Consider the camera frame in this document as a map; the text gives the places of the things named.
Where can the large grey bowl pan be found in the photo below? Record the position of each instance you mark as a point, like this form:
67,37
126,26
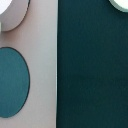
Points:
12,13

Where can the pink toy stove top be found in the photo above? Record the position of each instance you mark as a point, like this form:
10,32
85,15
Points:
36,39

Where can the cream round plate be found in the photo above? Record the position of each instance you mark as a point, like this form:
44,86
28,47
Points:
121,5

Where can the black table mat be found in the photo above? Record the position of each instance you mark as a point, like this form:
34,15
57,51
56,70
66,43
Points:
92,67

